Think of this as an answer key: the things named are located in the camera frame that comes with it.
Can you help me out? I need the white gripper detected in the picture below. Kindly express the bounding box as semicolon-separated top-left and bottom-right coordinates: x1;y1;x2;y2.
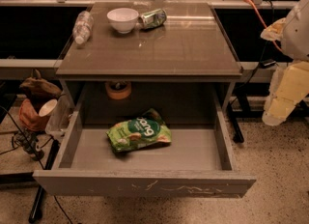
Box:
261;18;309;126

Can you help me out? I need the green rice chip bag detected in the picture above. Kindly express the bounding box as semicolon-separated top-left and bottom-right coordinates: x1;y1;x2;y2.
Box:
106;108;172;153

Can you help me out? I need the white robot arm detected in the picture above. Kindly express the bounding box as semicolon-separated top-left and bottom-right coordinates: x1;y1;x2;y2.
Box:
261;0;309;126

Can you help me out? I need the grey cabinet with counter top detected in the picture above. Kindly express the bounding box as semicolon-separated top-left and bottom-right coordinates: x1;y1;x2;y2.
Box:
56;2;241;106

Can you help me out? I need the grey open drawer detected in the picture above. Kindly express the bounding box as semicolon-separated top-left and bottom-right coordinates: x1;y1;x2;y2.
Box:
34;82;255;198

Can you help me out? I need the brown cloth bag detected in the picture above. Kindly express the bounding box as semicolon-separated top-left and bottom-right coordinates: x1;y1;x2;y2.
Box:
19;69;62;100

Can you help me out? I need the black power adapter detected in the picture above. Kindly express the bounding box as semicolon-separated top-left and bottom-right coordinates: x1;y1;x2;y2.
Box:
259;59;276;69

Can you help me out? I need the crushed green soda can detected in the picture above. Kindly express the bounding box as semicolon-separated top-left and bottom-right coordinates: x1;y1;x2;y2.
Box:
140;9;167;29

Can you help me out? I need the white ceramic bowl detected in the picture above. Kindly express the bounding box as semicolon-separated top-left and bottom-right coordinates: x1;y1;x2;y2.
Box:
107;8;139;34

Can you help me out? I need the orange tape roll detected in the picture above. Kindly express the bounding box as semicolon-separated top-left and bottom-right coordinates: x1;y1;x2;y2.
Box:
105;82;131;100

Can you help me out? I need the clear plastic water bottle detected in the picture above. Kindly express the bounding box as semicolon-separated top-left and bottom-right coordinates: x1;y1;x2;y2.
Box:
72;11;94;45

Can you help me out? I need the clear plastic container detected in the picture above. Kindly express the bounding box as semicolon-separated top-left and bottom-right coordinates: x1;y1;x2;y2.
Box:
45;95;71;139

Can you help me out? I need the white cup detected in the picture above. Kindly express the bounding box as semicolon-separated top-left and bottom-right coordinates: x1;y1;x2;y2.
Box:
39;99;58;117

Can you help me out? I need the orange cloth bundle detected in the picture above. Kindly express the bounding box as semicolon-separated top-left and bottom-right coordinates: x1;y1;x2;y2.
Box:
18;98;49;131

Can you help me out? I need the orange cable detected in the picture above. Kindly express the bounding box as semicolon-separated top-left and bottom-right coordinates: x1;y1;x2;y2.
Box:
243;0;284;54

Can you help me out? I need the black floor cable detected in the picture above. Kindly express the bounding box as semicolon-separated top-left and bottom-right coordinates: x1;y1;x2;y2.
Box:
0;105;74;224

